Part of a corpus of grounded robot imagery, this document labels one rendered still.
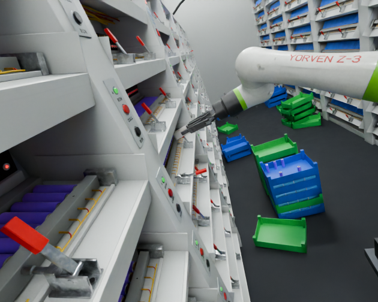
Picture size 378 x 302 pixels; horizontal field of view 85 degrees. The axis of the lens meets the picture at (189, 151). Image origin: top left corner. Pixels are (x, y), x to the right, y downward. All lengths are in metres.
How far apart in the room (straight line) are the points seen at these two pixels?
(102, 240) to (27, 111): 0.16
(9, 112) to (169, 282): 0.36
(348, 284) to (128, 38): 1.55
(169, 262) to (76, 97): 0.34
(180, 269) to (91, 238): 0.21
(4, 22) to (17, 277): 0.30
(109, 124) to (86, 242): 0.17
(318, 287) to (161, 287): 1.07
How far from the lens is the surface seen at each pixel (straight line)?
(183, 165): 0.76
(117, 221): 0.30
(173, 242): 0.46
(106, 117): 0.34
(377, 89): 0.65
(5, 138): 0.22
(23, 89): 0.24
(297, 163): 1.62
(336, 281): 1.43
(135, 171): 0.36
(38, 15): 0.36
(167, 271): 0.46
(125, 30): 1.05
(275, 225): 1.65
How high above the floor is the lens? 1.23
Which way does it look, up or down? 23 degrees down
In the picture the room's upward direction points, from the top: 24 degrees counter-clockwise
